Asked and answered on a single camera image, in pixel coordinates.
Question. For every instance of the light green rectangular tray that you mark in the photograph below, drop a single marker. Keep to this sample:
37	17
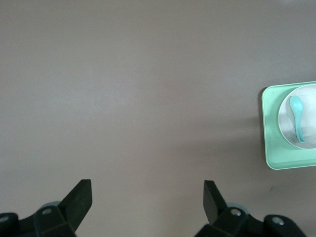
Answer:
271	138

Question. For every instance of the round beige plate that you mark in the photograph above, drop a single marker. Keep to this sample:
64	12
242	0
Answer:
309	116

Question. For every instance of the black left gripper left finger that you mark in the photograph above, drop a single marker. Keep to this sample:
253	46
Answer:
74	205

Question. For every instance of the brown table cover cloth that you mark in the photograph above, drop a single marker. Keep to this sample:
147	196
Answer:
135	98

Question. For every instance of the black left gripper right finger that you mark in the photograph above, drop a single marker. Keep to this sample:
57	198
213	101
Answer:
214	205

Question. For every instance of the teal plastic spoon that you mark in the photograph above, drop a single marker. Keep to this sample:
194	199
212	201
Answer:
296	105

